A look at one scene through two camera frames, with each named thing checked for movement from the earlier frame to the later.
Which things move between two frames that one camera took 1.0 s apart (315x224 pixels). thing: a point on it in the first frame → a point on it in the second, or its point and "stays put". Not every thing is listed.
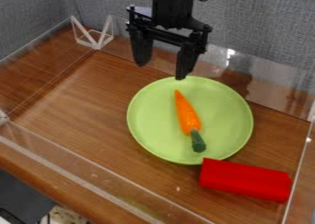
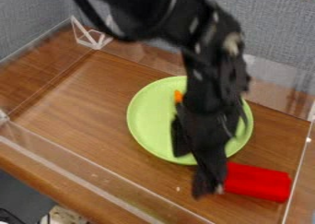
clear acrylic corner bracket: (92, 38) stays put
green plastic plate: (156, 127) stays put
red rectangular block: (244, 180) stays put
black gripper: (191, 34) → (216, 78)
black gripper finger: (187, 56) → (209, 175)
